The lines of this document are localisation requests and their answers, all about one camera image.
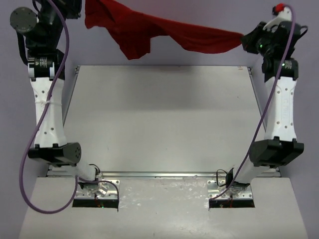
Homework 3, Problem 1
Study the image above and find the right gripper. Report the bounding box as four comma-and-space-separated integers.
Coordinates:
241, 22, 277, 59

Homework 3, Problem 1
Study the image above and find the red t-shirt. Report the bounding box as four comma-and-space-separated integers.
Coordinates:
85, 0, 243, 60

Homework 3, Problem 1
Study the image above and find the aluminium table frame rail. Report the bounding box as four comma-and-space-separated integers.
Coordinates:
46, 65, 280, 179

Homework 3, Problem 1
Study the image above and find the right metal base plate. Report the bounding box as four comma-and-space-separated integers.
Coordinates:
207, 180, 253, 200

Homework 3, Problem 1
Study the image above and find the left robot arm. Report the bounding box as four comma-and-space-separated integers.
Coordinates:
10, 0, 97, 181

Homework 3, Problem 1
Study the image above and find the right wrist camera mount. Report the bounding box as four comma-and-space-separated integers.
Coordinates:
263, 3, 292, 30

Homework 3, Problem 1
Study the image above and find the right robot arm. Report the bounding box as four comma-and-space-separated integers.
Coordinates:
225, 20, 308, 192

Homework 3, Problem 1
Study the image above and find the metal base plate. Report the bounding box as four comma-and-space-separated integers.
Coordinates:
74, 179, 120, 200
207, 180, 253, 200

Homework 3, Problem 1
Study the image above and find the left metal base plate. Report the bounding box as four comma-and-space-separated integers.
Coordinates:
74, 179, 120, 200

